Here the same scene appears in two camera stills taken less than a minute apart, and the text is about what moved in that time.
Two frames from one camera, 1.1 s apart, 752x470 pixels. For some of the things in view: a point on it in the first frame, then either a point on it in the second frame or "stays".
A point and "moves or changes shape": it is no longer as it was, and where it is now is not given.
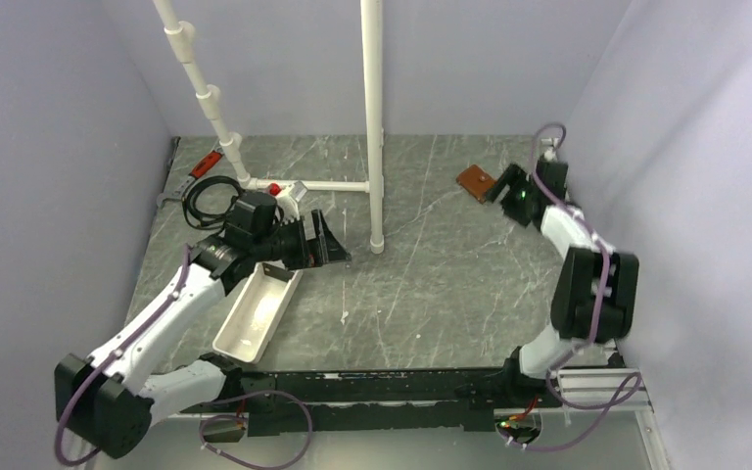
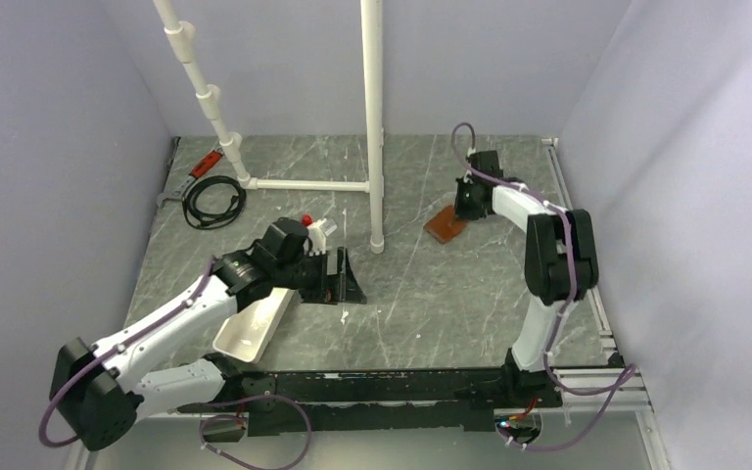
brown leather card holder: [476, 182] moves or changes shape
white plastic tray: [250, 326] stays
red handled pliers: [176, 194] stays
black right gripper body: [515, 198] to [464, 204]
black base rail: [299, 402] stays
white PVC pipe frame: [372, 23] stays
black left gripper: [329, 250] to [342, 287]
